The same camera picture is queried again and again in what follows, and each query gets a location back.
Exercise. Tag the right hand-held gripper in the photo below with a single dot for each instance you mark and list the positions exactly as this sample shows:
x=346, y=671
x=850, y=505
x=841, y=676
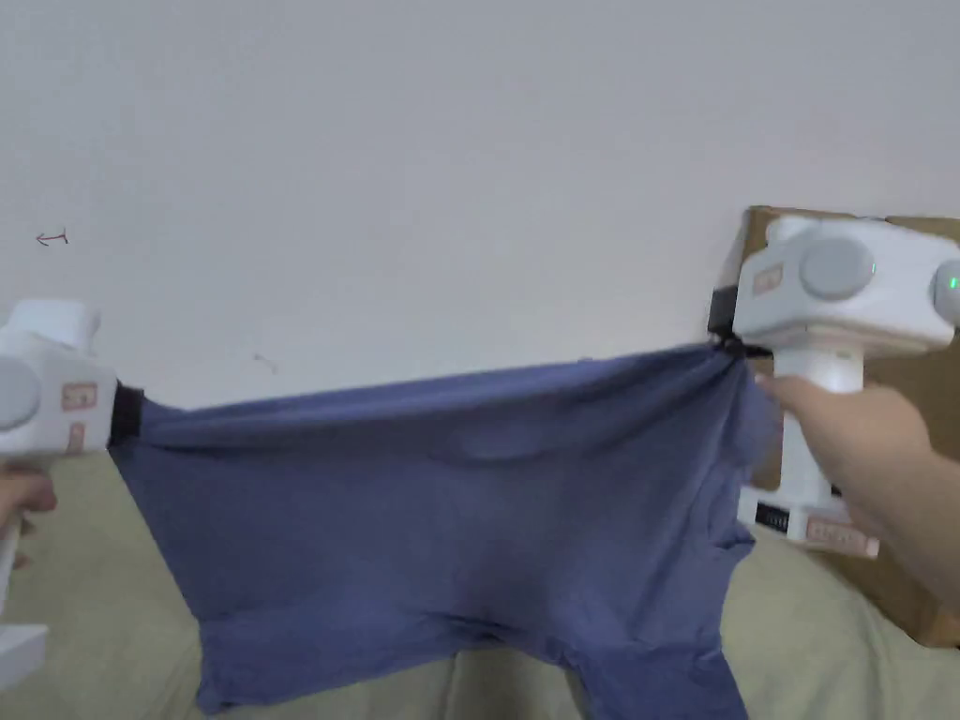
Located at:
x=832, y=292

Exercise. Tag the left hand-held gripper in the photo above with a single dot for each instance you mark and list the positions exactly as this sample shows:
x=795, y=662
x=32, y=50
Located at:
x=45, y=397

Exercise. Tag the dark blue shirt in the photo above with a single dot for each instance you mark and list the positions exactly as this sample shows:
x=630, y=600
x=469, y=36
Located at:
x=450, y=510

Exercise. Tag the person's left hand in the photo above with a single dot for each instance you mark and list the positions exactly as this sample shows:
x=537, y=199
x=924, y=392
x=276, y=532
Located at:
x=26, y=499

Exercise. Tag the person's right hand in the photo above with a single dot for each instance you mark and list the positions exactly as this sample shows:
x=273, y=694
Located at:
x=847, y=442

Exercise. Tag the brown cardboard carton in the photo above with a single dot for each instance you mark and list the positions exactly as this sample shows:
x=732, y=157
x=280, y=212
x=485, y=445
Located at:
x=907, y=420

